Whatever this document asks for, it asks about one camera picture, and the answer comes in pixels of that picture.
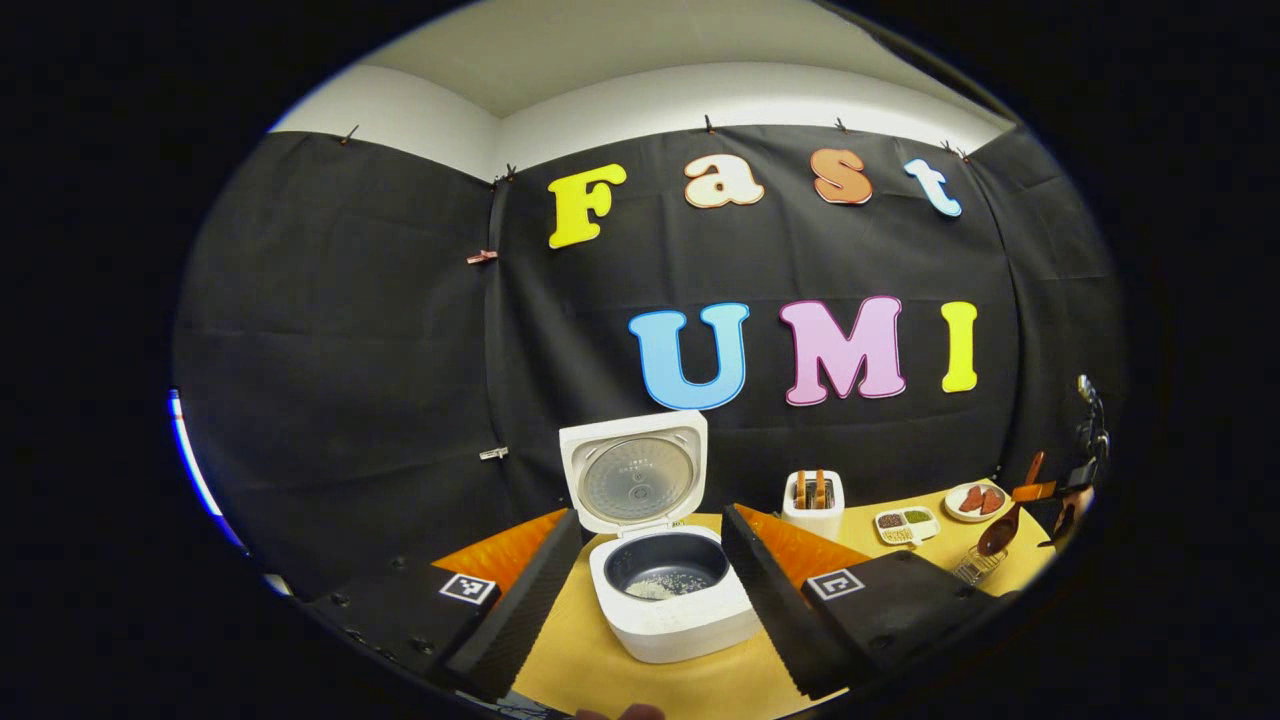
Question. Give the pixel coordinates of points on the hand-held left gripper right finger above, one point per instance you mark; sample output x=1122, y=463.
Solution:
x=775, y=610

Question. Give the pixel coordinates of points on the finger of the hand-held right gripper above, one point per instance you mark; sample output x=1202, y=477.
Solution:
x=1035, y=491

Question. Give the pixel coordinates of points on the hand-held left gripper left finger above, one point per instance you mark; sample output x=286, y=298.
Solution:
x=525, y=610

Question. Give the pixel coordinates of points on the brown wooden spoon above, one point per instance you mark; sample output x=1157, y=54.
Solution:
x=1000, y=535

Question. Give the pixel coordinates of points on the white rice cooker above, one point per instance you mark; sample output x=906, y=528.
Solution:
x=690, y=630

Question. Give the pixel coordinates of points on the red meat slice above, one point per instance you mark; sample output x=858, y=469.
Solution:
x=992, y=502
x=970, y=500

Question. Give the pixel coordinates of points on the round white plate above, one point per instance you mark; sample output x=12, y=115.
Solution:
x=952, y=508

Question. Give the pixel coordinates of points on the white toaster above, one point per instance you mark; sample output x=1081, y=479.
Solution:
x=812, y=522

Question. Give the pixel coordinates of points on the toasted bread slice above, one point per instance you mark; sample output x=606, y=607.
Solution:
x=800, y=490
x=820, y=490

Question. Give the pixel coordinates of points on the white divided bean dish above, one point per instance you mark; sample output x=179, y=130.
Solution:
x=905, y=526

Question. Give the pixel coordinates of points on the black backdrop cloth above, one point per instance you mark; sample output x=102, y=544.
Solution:
x=330, y=380

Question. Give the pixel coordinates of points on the red cloth clip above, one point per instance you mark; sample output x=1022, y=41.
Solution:
x=482, y=257

